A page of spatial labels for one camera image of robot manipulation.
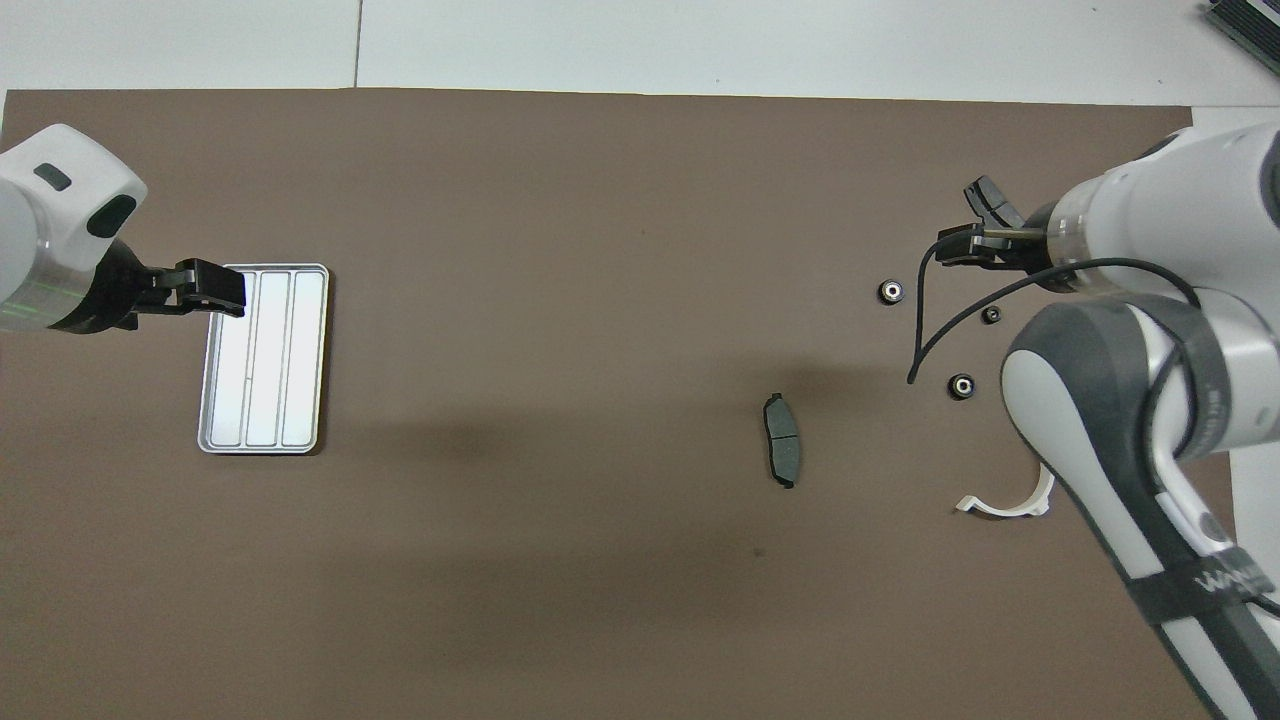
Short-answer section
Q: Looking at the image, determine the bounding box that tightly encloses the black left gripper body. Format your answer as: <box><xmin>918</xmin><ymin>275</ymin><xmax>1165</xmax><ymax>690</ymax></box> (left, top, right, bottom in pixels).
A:
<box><xmin>62</xmin><ymin>238</ymin><xmax>179</xmax><ymax>334</ymax></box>

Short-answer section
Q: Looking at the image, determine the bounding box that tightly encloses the silver metal tray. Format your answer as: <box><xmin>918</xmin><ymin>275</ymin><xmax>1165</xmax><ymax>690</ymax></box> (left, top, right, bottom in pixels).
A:
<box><xmin>197</xmin><ymin>263</ymin><xmax>331</xmax><ymax>456</ymax></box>

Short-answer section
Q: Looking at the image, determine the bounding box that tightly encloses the grey ribbed device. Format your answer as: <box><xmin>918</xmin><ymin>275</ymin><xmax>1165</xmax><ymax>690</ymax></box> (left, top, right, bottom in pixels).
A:
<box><xmin>1203</xmin><ymin>0</ymin><xmax>1280</xmax><ymax>76</ymax></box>

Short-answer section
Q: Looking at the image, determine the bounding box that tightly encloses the long dark brake pad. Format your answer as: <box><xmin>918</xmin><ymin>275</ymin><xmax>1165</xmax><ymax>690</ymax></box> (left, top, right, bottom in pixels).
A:
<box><xmin>762</xmin><ymin>392</ymin><xmax>801</xmax><ymax>490</ymax></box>

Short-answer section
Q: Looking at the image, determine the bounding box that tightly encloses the short dark brake pad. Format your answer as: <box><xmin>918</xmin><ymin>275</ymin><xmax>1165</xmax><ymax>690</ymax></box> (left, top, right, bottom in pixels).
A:
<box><xmin>963</xmin><ymin>175</ymin><xmax>1027</xmax><ymax>231</ymax></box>

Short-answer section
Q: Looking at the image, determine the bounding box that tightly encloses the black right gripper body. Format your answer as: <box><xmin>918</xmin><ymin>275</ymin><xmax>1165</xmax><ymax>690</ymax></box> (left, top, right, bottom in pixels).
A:
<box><xmin>990</xmin><ymin>236</ymin><xmax>1079</xmax><ymax>294</ymax></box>

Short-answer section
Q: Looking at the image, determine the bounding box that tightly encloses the white curved plastic bracket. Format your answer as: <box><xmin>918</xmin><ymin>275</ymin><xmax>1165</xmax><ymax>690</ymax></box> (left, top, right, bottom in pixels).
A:
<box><xmin>955</xmin><ymin>462</ymin><xmax>1057</xmax><ymax>519</ymax></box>

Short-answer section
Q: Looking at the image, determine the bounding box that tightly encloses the brown table mat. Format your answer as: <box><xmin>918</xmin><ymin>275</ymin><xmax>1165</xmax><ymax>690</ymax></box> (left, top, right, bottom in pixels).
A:
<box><xmin>0</xmin><ymin>88</ymin><xmax>1259</xmax><ymax>720</ymax></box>

